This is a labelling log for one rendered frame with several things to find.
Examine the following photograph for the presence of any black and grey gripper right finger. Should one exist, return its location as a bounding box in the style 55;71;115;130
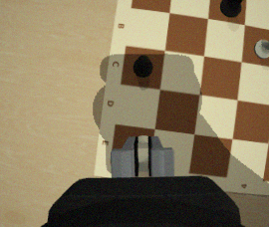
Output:
148;136;174;177

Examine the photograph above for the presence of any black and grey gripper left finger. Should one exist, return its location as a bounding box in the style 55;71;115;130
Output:
111;136;138;177

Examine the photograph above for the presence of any white pawn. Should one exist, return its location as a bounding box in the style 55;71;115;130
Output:
254;40;269;59

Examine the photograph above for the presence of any brown and cream chessboard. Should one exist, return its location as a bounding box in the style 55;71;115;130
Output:
94;0;269;195

